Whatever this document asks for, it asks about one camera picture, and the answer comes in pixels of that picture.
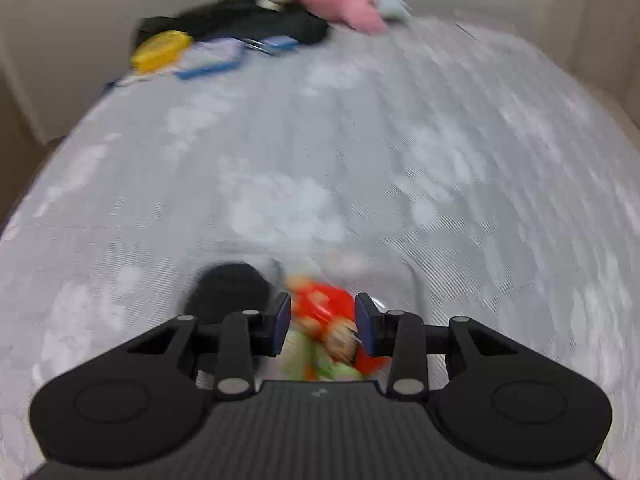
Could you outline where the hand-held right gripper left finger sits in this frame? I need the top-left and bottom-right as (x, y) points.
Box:
(125, 292), (292, 402)

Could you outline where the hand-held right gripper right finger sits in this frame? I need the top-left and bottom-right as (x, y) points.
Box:
(354, 292), (518, 402)

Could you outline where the pink and green squishy toy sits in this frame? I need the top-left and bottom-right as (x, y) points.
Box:
(279, 329), (364, 382)

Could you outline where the red figure keychain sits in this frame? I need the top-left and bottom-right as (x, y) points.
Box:
(284, 274), (394, 377)

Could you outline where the clear glass divided container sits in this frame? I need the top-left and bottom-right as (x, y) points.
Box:
(197, 242), (432, 386)

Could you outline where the black plush toy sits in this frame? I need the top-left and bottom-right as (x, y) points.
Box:
(182, 261), (275, 322)

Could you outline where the grey floral quilted mattress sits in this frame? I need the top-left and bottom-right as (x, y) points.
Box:
(0, 15), (640, 480)

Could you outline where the blue white packet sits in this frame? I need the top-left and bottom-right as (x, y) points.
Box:
(174, 37), (247, 82)

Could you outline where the small yellow box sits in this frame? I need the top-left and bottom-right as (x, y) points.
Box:
(130, 30), (194, 74)

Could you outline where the black cloth bag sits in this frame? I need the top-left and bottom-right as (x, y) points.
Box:
(135, 0), (332, 47)

